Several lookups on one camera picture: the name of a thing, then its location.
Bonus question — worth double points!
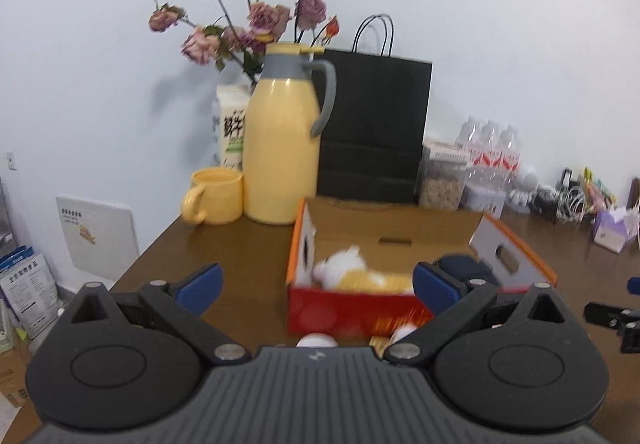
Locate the navy blue pouch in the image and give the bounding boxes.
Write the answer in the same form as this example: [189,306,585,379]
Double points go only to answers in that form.
[434,254,500,287]

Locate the small wooden stamp block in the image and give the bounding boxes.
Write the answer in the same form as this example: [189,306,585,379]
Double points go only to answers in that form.
[369,336,394,358]

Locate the yellow plush toy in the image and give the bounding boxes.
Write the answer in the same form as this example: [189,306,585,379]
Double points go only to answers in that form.
[312,245,414,295]

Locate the purple tissue pack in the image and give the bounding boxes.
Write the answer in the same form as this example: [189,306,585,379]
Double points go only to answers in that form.
[592,208,639,254]

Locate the red cardboard box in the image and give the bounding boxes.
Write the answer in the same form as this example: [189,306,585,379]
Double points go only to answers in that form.
[285,198,558,337]

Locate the colourful snack packet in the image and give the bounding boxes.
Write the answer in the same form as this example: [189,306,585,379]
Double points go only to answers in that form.
[582,167,616,214]

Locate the white board on floor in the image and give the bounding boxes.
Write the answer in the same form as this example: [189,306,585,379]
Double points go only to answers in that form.
[56,196,140,281]

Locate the small decorated tin box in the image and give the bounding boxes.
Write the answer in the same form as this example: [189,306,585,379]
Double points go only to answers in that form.
[460,184,506,219]

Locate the yellow ceramic mug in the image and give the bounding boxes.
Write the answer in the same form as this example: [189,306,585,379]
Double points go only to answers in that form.
[180,167,243,225]

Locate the clear seed container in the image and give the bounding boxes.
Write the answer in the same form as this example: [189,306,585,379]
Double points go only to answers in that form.
[418,141,470,211]

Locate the white robot figurine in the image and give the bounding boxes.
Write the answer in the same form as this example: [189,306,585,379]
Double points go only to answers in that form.
[506,167,539,214]

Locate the water bottle right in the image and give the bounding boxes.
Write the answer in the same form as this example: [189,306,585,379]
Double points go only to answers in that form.
[498,125,521,191]

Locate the water bottle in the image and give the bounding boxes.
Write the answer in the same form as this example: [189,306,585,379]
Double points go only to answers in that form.
[498,125,521,191]
[456,115,482,163]
[472,120,502,190]

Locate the blue white package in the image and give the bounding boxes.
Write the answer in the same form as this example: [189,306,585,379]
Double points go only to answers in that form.
[1,245,60,339]

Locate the water bottle left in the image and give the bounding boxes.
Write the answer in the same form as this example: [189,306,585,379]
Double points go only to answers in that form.
[456,115,482,163]

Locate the water bottle middle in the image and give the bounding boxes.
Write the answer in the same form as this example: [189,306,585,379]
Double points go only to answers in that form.
[472,120,502,190]

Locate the black paper bag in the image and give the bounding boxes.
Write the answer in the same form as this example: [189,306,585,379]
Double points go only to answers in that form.
[317,14,432,203]

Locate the white milk carton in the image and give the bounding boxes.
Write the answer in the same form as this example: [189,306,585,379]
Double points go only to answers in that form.
[212,85,252,171]

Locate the yellow thermos jug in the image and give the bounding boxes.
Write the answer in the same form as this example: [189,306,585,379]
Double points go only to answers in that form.
[243,43,337,225]

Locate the dried pink rose bouquet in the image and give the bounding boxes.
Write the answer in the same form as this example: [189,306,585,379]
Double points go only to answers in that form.
[148,0,340,85]

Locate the tangled cables pile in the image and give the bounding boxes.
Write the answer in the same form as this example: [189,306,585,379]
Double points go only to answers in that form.
[529,167,597,225]

